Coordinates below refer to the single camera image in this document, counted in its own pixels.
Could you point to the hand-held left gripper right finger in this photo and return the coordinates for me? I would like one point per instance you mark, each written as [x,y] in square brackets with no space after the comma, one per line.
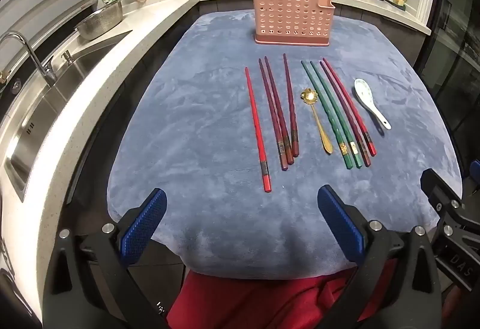
[341,227]

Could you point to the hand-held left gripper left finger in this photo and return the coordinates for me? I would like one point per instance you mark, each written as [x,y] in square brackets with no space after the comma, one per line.
[144,227]

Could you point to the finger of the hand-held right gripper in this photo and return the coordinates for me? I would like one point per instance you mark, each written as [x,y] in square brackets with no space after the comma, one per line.
[437,188]

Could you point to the red chopstick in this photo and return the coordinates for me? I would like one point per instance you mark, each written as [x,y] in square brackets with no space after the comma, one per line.
[349,107]
[258,133]

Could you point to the white ceramic spoon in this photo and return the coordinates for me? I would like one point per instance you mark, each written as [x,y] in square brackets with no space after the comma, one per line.
[363,90]

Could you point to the pink perforated utensil holder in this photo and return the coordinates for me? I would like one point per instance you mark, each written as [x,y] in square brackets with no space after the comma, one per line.
[292,13]

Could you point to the green chopstick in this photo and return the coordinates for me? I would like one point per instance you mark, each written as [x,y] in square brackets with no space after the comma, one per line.
[326,115]
[335,115]

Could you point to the maroon chopstick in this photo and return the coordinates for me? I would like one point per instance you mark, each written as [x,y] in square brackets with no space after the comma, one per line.
[342,107]

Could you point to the person's red clothing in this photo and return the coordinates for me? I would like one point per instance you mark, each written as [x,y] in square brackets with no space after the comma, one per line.
[243,302]

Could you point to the dark purple chopstick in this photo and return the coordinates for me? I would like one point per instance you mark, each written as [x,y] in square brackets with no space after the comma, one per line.
[290,103]
[270,107]
[277,103]

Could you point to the gold flower spoon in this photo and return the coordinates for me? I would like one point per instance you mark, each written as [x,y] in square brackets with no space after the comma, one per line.
[308,96]

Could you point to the blue plush blanket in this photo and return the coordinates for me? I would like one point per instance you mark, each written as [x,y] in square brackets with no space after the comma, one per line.
[210,107]

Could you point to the stainless steel sink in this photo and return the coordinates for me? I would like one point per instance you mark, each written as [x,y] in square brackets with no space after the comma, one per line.
[41,118]

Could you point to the glass door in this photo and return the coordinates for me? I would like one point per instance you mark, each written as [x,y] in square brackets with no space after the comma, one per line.
[453,32]

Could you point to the white kitchen countertop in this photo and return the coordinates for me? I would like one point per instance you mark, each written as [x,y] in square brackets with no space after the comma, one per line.
[142,43]

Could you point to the metal colander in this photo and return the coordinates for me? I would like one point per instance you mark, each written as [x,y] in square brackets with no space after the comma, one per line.
[99,23]

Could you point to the chrome faucet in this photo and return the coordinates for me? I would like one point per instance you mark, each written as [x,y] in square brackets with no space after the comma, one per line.
[22,38]

